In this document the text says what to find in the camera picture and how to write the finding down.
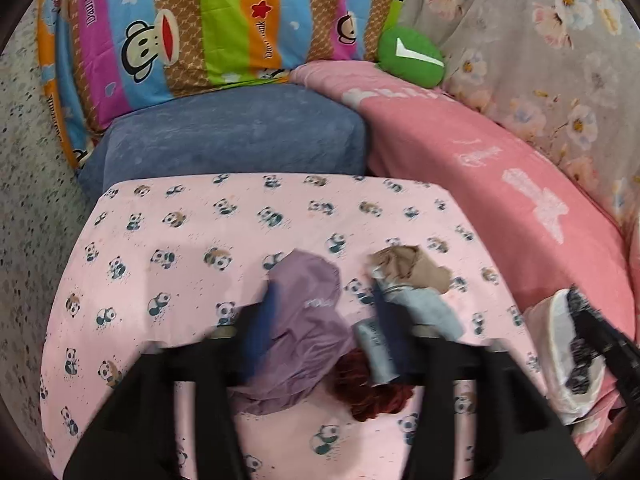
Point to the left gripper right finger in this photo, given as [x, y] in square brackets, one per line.
[396, 326]

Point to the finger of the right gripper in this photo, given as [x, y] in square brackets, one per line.
[599, 334]

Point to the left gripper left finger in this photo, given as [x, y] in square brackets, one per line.
[255, 327]

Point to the light blue grey sock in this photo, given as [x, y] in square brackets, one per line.
[425, 305]

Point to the grey small packet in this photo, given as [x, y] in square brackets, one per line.
[372, 342]

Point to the purple plastic wrapper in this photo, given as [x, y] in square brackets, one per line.
[307, 340]

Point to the dark red wrapper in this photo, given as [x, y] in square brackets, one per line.
[351, 383]

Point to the white lined trash bin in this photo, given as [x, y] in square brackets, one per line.
[573, 373]

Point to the beige stocking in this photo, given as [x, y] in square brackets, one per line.
[404, 265]

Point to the pink fleece blanket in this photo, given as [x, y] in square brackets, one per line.
[540, 228]

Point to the pink panda print sheet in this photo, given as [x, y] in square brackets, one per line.
[168, 260]

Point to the blue plush cushion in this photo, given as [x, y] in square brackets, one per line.
[270, 129]

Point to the green round checkmark cushion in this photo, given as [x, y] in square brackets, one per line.
[408, 55]

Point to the grey floral quilt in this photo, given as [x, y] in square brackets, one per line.
[562, 75]

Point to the colourful monkey print quilt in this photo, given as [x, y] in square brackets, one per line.
[102, 59]

